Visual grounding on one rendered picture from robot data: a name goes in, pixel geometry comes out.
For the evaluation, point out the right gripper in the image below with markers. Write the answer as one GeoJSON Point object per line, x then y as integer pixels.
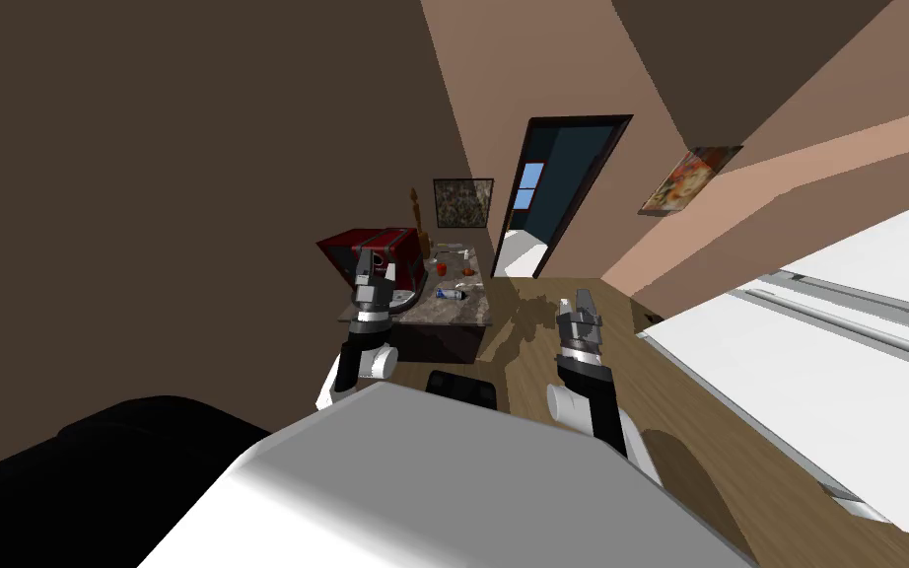
{"type": "Point", "coordinates": [580, 333]}

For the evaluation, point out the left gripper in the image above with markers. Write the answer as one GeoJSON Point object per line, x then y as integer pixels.
{"type": "Point", "coordinates": [372, 296]}

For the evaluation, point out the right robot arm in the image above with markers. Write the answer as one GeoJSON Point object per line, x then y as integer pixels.
{"type": "Point", "coordinates": [600, 398]}

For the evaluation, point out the red coffee machine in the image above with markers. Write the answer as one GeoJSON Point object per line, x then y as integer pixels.
{"type": "Point", "coordinates": [387, 248]}

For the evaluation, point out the brown tall bottle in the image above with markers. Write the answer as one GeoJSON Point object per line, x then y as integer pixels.
{"type": "Point", "coordinates": [420, 229]}

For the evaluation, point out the blue and white bottle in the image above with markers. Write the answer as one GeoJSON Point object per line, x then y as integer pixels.
{"type": "Point", "coordinates": [450, 294]}

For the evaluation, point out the dark table with marble top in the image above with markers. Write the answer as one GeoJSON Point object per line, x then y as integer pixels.
{"type": "Point", "coordinates": [462, 312]}

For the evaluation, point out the blue window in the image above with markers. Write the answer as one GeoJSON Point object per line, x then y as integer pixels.
{"type": "Point", "coordinates": [529, 185]}

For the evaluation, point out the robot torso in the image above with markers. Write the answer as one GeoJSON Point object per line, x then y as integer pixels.
{"type": "Point", "coordinates": [423, 489]}

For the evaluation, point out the white refrigerator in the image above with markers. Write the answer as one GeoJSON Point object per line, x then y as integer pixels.
{"type": "Point", "coordinates": [801, 394]}

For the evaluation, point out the dark speckled wall picture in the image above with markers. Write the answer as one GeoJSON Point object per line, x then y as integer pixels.
{"type": "Point", "coordinates": [463, 203]}

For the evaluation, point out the colourful wall painting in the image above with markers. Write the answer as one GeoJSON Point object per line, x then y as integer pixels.
{"type": "Point", "coordinates": [687, 183]}

